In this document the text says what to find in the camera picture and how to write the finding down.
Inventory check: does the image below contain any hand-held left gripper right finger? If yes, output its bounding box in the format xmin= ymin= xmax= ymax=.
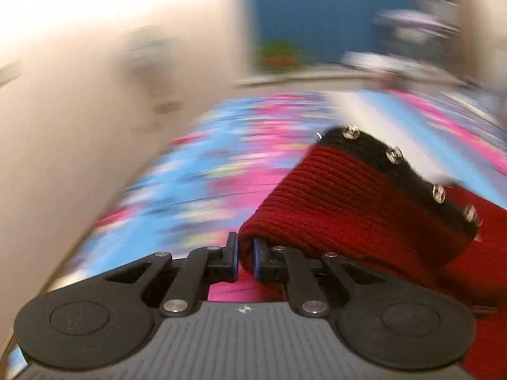
xmin=251 ymin=237 xmax=382 ymax=318

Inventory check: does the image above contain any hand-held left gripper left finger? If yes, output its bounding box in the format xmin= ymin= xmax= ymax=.
xmin=104 ymin=231 xmax=241 ymax=318

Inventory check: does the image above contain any red knit sweater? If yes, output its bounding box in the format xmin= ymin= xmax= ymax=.
xmin=238 ymin=124 xmax=507 ymax=380

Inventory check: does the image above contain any floral striped blanket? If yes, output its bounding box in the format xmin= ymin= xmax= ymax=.
xmin=0 ymin=90 xmax=507 ymax=367

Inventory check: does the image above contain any white window ledge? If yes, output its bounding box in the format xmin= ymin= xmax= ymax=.
xmin=234 ymin=65 xmax=381 ymax=88

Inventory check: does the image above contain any potted green plant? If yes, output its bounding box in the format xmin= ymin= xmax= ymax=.
xmin=255 ymin=41 xmax=304 ymax=74

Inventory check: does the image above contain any white standing fan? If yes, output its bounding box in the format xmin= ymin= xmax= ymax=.
xmin=119 ymin=26 xmax=183 ymax=116

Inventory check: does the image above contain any blue curtain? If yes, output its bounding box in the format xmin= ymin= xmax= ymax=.
xmin=246 ymin=0 xmax=402 ymax=68

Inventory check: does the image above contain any pale grey clutter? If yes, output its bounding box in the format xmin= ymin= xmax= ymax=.
xmin=340 ymin=0 xmax=507 ymax=101

